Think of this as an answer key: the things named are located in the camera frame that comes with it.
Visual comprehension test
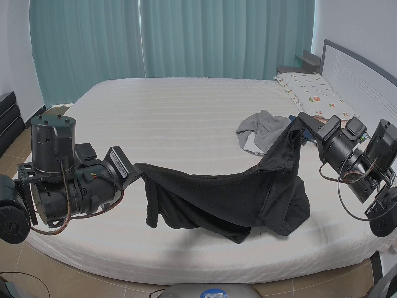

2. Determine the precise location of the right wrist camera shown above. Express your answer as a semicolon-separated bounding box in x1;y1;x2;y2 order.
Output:
345;117;367;137

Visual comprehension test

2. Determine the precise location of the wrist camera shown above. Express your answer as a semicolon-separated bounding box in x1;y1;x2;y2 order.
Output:
345;117;367;137
74;143;100;162

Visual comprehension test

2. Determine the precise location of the bed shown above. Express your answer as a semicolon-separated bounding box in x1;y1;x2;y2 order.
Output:
16;39;397;286

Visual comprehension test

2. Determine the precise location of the pile of clothes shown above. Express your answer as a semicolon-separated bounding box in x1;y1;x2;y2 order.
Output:
236;110;320;156

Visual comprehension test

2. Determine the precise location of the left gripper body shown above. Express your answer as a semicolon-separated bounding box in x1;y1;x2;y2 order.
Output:
67;146;137;218

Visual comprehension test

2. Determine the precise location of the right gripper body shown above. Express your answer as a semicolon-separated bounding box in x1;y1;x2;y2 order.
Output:
316;115;362;174

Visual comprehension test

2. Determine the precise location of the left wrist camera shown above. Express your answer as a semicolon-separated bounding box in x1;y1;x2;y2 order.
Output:
74;143;100;162

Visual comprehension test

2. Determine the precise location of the blue-green curtain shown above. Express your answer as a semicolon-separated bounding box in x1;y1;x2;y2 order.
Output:
29;0;146;109
140;0;315;81

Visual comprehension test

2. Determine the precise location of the black chest of drawers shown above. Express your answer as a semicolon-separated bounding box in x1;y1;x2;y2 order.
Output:
0;92;25;157

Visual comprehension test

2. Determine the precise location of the black T-shirt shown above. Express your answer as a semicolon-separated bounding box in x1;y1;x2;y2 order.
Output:
135;117;311;244

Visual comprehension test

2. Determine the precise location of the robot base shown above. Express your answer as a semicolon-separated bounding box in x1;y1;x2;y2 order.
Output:
155;284;264;298

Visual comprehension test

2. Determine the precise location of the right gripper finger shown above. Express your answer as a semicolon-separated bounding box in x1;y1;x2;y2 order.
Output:
298;112;323;140

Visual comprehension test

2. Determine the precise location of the white printed pillow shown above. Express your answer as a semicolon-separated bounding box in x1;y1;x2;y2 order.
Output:
273;72;357;117

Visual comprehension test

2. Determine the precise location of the grey bedside table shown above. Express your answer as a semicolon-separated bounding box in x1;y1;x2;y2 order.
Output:
277;50;321;74

